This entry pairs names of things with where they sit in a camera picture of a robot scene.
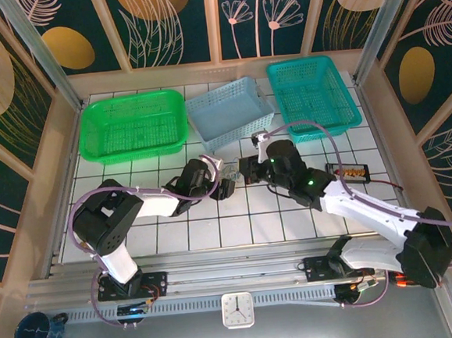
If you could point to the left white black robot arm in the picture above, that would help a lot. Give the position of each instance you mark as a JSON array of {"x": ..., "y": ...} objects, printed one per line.
[{"x": 154, "y": 206}]

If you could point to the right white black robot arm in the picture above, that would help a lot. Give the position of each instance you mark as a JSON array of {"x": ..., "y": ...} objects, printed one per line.
[{"x": 370, "y": 208}]

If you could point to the light blue plastic basket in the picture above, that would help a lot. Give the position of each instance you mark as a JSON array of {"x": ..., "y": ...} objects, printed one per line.
[{"x": 229, "y": 110}]

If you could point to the teal plastic basket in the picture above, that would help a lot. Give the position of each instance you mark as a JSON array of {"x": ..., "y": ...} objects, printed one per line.
[{"x": 310, "y": 92}]

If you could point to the green plastic basket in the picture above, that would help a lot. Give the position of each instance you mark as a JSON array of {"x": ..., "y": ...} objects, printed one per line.
[{"x": 133, "y": 129}]

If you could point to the white square clock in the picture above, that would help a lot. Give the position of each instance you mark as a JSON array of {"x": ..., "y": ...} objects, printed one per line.
[{"x": 237, "y": 310}]

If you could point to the black electronics board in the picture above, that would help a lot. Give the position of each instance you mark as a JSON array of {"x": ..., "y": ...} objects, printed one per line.
[
  {"x": 347, "y": 294},
  {"x": 133, "y": 310}
]

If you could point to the orange black hand tool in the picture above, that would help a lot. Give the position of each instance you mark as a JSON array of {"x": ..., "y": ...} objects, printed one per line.
[{"x": 400, "y": 281}]

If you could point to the dark blue mug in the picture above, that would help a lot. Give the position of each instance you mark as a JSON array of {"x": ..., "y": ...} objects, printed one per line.
[{"x": 31, "y": 333}]

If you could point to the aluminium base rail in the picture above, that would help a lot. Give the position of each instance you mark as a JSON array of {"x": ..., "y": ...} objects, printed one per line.
[{"x": 234, "y": 274}]

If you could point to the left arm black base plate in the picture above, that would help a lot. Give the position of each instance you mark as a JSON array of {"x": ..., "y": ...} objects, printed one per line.
[{"x": 158, "y": 282}]

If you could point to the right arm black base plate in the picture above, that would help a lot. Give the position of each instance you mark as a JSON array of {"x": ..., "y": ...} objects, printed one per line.
[{"x": 316, "y": 269}]

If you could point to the aluminium frame post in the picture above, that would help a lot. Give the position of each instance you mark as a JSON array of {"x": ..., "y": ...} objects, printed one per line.
[
  {"x": 40, "y": 50},
  {"x": 382, "y": 19}
]

